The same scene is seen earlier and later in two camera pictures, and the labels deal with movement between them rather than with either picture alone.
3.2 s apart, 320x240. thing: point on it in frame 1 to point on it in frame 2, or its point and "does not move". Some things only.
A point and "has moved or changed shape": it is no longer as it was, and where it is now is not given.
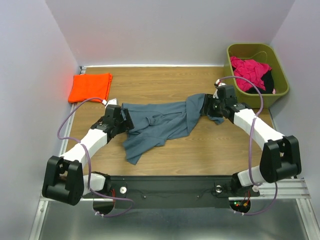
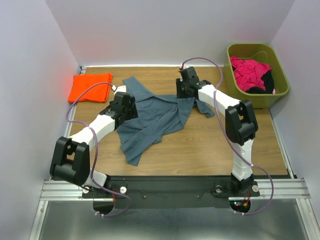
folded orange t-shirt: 91,85 does not move
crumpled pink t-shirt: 250,69 does not move
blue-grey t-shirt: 154,122 has moved or changed shape
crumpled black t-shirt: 268,80 does not move
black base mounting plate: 147,191 does not move
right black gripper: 208,100 to 179,93
